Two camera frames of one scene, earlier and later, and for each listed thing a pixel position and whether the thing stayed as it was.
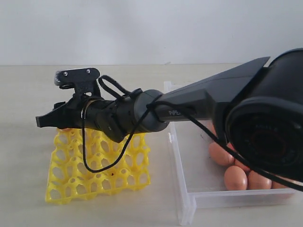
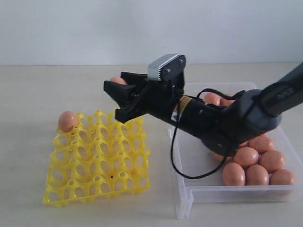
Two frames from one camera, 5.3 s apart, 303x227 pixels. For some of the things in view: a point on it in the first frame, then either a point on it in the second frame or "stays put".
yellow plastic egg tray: x=85 y=164 stays put
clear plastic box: x=197 y=182 stays put
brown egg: x=218 y=154 stays put
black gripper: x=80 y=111 -> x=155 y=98
